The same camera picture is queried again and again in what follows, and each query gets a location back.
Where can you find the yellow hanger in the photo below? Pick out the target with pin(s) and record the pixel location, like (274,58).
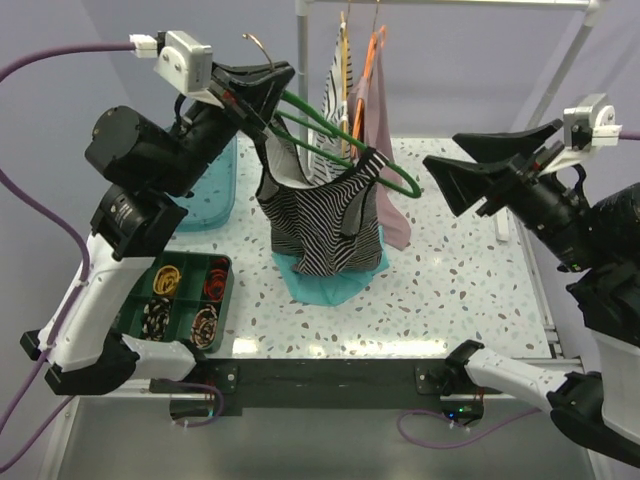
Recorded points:
(344,62)

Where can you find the green hanger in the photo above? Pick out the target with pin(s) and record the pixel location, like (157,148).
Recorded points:
(350,145)

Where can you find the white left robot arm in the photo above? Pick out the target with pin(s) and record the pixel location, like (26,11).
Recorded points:
(148,169)

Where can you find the orange hanger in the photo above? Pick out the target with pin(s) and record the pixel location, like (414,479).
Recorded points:
(369,110)

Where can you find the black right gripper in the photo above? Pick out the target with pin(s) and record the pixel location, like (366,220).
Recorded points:
(457,181)

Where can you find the teal tank top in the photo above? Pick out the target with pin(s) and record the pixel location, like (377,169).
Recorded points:
(325,291)

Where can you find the pink tank top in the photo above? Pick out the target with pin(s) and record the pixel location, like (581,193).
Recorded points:
(396,229)

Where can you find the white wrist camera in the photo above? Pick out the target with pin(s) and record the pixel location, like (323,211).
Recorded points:
(186,64)
(589,125)

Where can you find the white clothes rack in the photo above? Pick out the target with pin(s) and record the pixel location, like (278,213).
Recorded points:
(449,66)

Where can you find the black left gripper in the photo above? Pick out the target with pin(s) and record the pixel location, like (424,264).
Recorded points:
(251,94)

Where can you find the dark green organizer tray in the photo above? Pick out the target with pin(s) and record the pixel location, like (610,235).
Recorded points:
(182,296)

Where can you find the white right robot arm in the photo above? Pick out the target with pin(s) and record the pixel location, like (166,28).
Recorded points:
(599,242)

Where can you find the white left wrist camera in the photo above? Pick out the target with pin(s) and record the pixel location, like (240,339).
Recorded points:
(186,64)

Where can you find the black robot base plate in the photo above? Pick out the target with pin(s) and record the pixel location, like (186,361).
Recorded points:
(360,383)

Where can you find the teal transparent plastic bin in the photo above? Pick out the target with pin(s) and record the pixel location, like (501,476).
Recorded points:
(213,195)

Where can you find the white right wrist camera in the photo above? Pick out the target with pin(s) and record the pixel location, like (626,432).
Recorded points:
(589,125)

